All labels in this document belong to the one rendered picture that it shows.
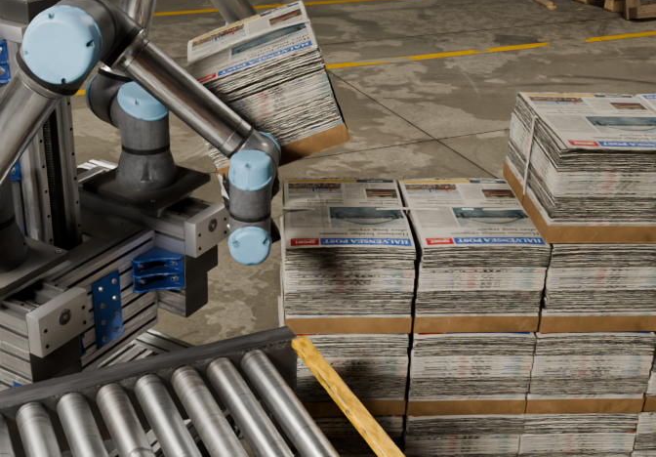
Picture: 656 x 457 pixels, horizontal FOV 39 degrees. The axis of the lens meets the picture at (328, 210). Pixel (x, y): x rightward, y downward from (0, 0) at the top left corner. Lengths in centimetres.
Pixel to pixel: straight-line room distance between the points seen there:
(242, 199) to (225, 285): 187
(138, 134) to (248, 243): 67
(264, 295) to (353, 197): 127
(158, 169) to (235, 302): 120
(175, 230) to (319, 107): 53
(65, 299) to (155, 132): 51
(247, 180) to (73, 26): 38
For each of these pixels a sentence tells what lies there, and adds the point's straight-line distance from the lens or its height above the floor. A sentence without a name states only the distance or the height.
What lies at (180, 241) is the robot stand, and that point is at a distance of 223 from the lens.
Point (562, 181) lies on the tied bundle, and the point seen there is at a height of 98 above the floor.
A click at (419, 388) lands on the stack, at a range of 220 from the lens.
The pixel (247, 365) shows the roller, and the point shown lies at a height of 79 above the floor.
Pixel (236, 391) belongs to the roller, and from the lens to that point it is 158.
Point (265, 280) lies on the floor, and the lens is 349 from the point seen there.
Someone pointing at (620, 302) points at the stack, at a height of 68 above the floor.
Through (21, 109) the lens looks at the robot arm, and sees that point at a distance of 164.
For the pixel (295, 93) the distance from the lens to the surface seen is 188.
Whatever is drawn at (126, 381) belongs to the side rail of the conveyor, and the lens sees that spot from 162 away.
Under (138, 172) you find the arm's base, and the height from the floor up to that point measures 86.
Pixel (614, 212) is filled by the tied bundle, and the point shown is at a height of 91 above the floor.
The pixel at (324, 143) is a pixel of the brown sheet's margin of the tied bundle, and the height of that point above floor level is 104.
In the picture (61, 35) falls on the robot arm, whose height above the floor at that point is 135.
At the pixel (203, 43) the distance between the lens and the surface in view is 214.
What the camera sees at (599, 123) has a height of 107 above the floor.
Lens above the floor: 174
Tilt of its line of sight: 25 degrees down
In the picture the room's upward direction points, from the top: 3 degrees clockwise
